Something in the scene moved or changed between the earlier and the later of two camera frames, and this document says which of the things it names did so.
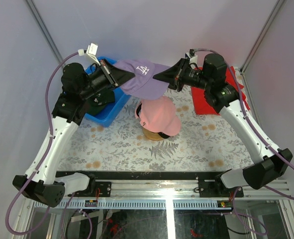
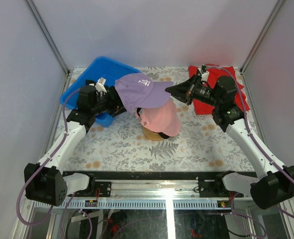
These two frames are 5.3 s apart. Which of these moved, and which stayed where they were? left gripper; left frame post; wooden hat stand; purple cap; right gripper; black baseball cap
Moved: right gripper; left gripper; purple cap
Stayed: wooden hat stand; left frame post; black baseball cap
